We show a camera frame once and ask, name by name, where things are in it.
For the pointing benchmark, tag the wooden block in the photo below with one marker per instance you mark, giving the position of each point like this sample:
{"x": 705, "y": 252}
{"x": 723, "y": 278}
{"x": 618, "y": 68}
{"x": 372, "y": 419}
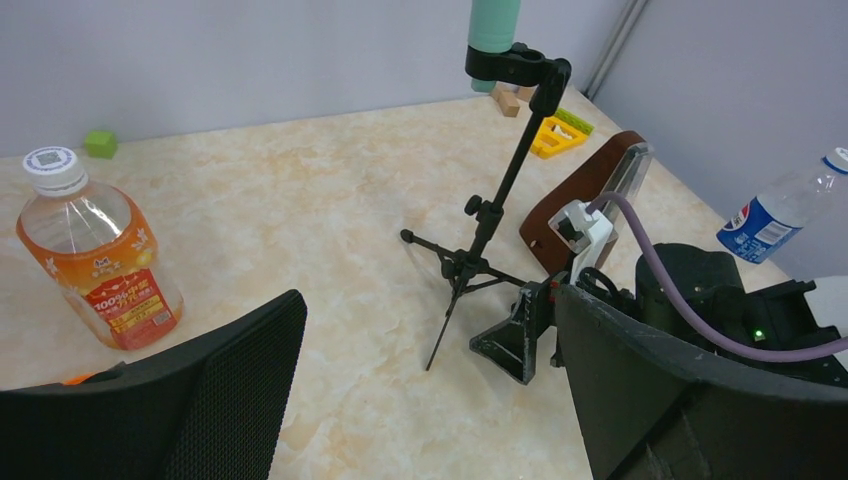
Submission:
{"x": 522, "y": 93}
{"x": 508, "y": 104}

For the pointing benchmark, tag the green cube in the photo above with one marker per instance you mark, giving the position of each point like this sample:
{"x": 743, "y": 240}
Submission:
{"x": 102, "y": 144}

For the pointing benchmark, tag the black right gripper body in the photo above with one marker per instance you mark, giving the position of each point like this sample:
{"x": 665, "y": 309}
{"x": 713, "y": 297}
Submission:
{"x": 791, "y": 315}

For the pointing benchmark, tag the green lego brick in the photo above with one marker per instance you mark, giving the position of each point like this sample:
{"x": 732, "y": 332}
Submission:
{"x": 574, "y": 121}

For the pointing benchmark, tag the yellow triangle toy block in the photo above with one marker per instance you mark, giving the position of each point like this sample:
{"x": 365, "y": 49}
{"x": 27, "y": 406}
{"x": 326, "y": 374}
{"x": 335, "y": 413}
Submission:
{"x": 555, "y": 136}

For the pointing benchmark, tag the blue label water bottle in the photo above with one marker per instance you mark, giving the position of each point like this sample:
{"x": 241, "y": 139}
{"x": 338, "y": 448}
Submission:
{"x": 785, "y": 207}

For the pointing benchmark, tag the black mini tripod stand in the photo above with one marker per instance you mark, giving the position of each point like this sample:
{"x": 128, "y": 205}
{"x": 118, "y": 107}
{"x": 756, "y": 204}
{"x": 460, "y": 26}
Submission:
{"x": 467, "y": 270}

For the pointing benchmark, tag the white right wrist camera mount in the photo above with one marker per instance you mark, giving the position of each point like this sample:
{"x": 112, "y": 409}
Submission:
{"x": 584, "y": 234}

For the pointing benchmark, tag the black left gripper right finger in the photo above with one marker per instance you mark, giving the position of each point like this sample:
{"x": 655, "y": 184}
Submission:
{"x": 651, "y": 406}

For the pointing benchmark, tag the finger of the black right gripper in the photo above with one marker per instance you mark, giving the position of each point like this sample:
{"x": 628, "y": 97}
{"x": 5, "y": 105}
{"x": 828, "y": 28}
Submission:
{"x": 512, "y": 344}

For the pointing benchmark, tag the mint green cylinder handle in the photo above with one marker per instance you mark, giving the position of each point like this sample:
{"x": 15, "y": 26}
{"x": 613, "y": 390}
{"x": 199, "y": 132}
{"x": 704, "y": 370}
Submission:
{"x": 492, "y": 27}

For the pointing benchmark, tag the brown wooden metronome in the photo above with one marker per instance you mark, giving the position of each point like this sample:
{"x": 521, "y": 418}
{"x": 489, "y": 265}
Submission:
{"x": 619, "y": 165}

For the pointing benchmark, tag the orange tea bottle far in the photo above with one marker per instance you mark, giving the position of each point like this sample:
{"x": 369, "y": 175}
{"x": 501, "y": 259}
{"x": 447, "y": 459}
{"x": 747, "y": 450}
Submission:
{"x": 94, "y": 242}

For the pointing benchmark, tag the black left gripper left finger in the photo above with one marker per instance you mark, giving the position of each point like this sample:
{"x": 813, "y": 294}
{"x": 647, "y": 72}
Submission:
{"x": 209, "y": 408}

